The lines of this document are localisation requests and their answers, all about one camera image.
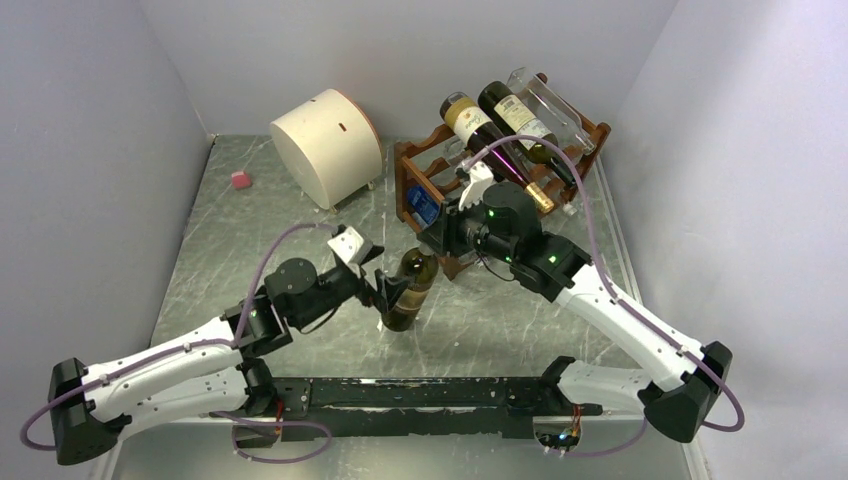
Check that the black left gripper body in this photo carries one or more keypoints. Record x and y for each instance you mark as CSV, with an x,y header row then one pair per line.
x,y
336,285

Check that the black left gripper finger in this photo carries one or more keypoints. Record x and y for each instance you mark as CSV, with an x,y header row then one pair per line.
x,y
375,252
389,290

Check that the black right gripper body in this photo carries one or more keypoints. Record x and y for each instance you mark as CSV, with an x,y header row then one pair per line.
x,y
472,231

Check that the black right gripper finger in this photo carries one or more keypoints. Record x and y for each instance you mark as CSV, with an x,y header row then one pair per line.
x,y
433,235
455,207

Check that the green wine bottle brown label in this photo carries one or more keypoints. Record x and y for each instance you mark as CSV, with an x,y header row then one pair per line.
x,y
420,266

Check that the dark wine bottle cream label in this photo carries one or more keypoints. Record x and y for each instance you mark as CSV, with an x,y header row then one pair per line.
x,y
477,131

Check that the green wine bottle white label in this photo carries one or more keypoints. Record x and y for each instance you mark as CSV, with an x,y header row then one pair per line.
x,y
512,116

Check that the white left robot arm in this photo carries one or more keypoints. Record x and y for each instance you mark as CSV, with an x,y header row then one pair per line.
x,y
218,366

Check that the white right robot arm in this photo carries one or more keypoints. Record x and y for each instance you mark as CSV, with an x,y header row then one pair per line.
x,y
678,379

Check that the blue bottle in rack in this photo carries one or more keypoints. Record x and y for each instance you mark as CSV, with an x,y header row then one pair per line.
x,y
425,209

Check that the brown wooden wine rack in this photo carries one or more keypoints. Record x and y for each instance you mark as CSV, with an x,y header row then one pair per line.
x,y
426,172

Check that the clear empty glass bottle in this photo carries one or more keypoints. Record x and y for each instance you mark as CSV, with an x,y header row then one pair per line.
x,y
553,111

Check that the cream cylindrical container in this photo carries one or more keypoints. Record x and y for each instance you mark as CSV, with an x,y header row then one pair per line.
x,y
329,146

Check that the small pink eraser block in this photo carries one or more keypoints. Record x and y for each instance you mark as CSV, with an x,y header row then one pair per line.
x,y
241,180

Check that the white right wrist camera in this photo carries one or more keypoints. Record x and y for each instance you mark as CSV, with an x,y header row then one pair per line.
x,y
480,179

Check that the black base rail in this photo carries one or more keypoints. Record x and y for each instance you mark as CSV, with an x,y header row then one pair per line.
x,y
509,407

